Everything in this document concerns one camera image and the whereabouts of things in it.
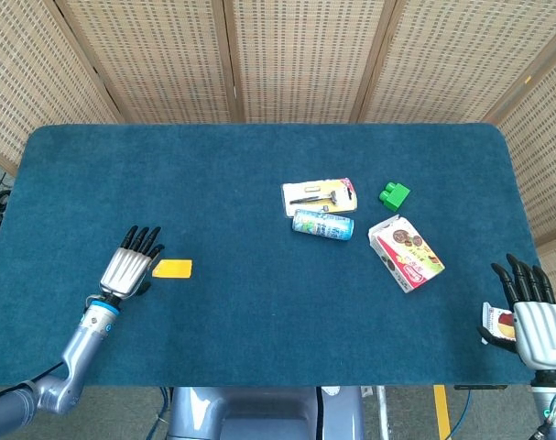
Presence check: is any white red cookie box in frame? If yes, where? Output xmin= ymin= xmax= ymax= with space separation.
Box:
xmin=367 ymin=214 xmax=446 ymax=294

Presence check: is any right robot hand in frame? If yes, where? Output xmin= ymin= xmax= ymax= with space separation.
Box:
xmin=476 ymin=253 xmax=556 ymax=371

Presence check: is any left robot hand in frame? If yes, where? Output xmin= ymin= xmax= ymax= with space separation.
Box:
xmin=98 ymin=225 xmax=166 ymax=300

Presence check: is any white snack packet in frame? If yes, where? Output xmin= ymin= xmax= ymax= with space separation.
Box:
xmin=481 ymin=301 xmax=518 ymax=341

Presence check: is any woven folding screen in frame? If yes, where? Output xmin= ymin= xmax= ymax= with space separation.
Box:
xmin=0 ymin=0 xmax=556 ymax=294

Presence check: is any blue cable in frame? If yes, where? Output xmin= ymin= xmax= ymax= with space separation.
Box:
xmin=147 ymin=387 xmax=174 ymax=440
xmin=451 ymin=388 xmax=474 ymax=440

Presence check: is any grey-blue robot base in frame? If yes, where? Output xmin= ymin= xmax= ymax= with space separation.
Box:
xmin=166 ymin=386 xmax=365 ymax=440

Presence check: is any razor blister pack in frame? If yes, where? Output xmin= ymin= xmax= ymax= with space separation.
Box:
xmin=280 ymin=177 xmax=362 ymax=219

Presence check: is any green toy building block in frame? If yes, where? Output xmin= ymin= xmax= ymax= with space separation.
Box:
xmin=377 ymin=181 xmax=411 ymax=213

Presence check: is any light blue drink can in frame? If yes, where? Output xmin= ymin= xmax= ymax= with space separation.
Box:
xmin=290 ymin=208 xmax=355 ymax=243

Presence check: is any blue carpet table cover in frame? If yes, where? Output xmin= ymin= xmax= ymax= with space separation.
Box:
xmin=0 ymin=122 xmax=542 ymax=389

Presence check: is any orange card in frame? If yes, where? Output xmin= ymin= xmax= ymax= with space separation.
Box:
xmin=151 ymin=258 xmax=193 ymax=280

